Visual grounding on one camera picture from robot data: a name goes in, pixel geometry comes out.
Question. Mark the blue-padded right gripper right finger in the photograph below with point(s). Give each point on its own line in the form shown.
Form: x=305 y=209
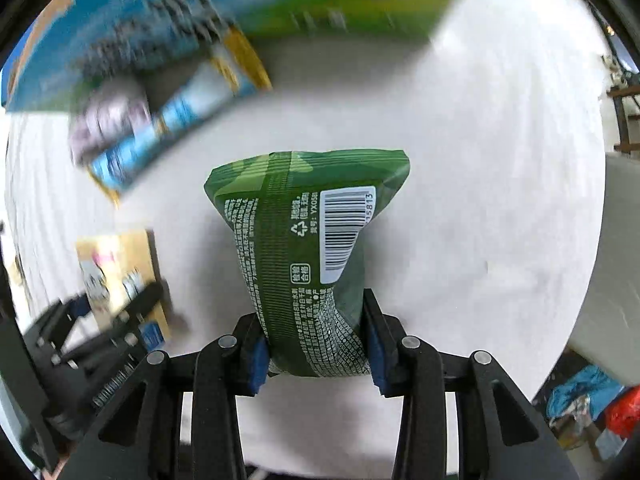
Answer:
x=500 y=434

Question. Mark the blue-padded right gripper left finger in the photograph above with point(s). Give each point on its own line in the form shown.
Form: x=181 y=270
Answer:
x=137 y=434

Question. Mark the yellow tissue pack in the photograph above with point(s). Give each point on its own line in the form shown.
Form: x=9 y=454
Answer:
x=114 y=268

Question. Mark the blue wrapper packet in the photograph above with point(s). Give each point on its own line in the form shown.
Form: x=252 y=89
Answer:
x=230 y=70

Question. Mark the green snack bag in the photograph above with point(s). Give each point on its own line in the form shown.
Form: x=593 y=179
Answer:
x=296 y=218

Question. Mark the grey plastic chair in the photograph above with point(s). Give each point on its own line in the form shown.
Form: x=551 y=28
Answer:
x=607 y=328

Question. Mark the grey table cloth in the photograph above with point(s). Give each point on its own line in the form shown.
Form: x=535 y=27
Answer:
x=490 y=243

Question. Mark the open cardboard box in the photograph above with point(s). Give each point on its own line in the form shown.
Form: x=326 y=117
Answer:
x=73 y=43

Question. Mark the dark wooden chair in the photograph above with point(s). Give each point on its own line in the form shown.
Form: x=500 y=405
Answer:
x=623 y=91

